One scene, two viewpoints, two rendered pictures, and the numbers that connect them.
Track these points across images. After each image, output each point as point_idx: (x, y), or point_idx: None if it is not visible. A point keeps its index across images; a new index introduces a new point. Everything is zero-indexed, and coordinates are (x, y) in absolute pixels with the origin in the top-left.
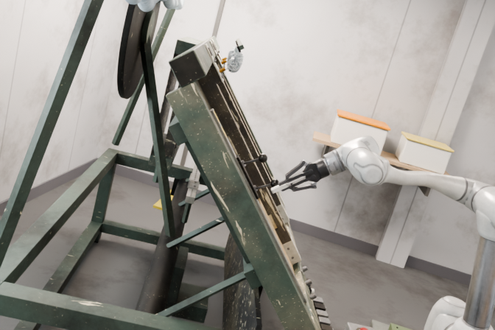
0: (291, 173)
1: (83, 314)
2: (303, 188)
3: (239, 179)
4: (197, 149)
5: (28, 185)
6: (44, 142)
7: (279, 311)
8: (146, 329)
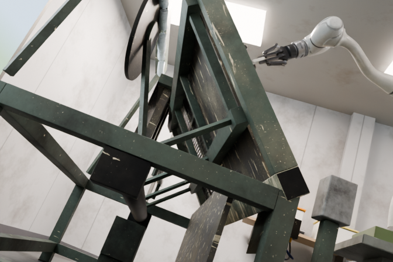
0: (267, 50)
1: (82, 114)
2: (276, 62)
3: (233, 24)
4: (204, 0)
5: (69, 9)
6: None
7: (262, 136)
8: (138, 137)
